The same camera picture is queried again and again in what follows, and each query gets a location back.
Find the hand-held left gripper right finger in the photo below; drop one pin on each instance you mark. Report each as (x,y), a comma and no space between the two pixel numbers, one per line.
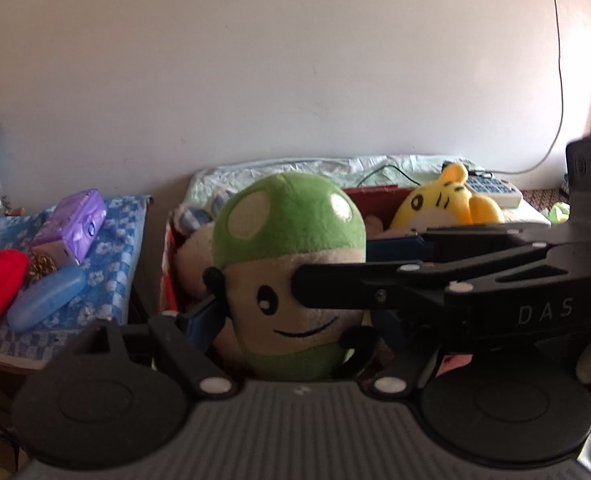
(405,372)

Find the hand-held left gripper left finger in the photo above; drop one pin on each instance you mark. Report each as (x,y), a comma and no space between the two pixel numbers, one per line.
(200,322)

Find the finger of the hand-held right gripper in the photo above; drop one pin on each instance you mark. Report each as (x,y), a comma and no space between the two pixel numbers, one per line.
(355,285)
(395,247)

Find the red cardboard box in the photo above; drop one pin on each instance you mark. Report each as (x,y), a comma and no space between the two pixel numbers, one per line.
(375,200)

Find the yellow tiger plush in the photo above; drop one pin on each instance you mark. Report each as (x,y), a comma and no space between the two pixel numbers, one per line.
(435,200)

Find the white rabbit plush plaid ears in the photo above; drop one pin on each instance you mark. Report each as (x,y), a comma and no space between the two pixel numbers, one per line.
(195,260)

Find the green plush doll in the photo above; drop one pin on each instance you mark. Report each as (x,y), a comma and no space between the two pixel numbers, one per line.
(285,230)

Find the small green plush toy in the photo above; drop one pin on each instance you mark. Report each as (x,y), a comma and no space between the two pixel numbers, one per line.
(560,212)

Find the blue floral towel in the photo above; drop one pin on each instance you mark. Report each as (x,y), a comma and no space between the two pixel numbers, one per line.
(120,240)

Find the white power strip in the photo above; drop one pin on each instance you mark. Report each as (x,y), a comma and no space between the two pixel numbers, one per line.
(495,187)

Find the brown patterned cloth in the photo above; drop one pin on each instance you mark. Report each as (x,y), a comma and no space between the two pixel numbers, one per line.
(540,195)

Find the blue oval case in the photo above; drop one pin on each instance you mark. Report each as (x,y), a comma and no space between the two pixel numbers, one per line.
(45,295)

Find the purple tissue pack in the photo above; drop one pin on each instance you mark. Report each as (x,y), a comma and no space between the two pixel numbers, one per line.
(75,220)

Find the small gold ornament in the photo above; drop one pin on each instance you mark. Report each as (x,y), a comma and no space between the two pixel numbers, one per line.
(41,265)

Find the red oval case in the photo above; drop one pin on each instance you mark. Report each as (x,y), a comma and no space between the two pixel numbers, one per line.
(0,280)

